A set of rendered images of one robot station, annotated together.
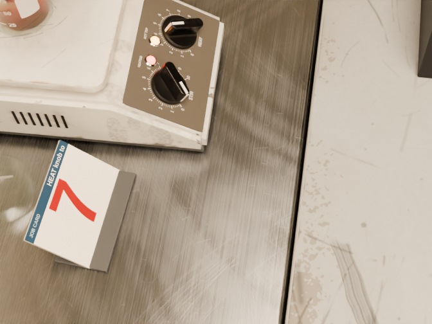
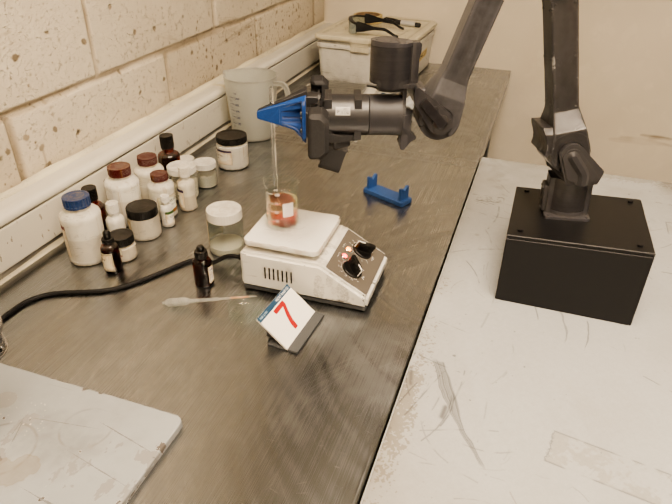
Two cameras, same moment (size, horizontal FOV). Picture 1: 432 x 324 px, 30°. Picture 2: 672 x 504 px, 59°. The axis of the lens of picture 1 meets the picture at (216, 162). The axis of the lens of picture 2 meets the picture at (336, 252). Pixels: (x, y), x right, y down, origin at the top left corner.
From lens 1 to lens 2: 37 cm
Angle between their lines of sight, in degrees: 30
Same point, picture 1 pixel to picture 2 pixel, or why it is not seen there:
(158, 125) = (342, 284)
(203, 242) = (356, 349)
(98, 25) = (320, 231)
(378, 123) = (469, 314)
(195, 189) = (356, 326)
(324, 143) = (436, 318)
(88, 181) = (297, 309)
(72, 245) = (281, 334)
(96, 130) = (307, 286)
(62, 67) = (297, 243)
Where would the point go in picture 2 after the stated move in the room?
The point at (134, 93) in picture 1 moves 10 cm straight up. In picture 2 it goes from (332, 265) to (333, 204)
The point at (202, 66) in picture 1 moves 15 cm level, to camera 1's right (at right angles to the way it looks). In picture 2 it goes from (372, 268) to (470, 274)
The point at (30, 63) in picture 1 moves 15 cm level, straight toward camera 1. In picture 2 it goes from (281, 240) to (302, 298)
